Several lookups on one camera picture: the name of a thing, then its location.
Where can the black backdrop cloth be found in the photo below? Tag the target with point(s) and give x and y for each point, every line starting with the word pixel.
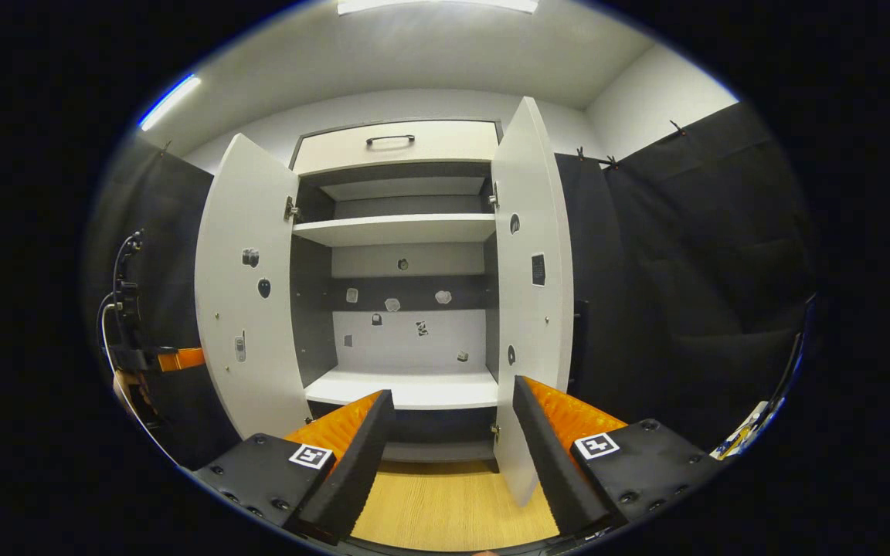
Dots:
pixel 684 270

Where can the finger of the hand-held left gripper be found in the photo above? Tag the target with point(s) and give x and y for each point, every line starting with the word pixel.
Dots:
pixel 182 359

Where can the beige double-door shoe cabinet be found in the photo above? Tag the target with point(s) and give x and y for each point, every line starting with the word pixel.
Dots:
pixel 406 336

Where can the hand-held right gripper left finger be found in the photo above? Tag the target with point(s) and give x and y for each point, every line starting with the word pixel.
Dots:
pixel 356 475

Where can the white cabinet shelf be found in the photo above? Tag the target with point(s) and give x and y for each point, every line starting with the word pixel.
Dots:
pixel 429 386
pixel 399 229

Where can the beige cabinet door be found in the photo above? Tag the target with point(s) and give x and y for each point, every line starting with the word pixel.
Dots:
pixel 538 193
pixel 252 232

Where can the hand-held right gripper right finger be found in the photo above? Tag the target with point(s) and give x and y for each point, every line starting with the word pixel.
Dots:
pixel 553 463

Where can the beige cabinet drawer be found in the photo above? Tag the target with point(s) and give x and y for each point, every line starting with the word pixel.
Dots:
pixel 445 143

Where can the ceiling light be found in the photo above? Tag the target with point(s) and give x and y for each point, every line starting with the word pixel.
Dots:
pixel 437 6
pixel 171 102

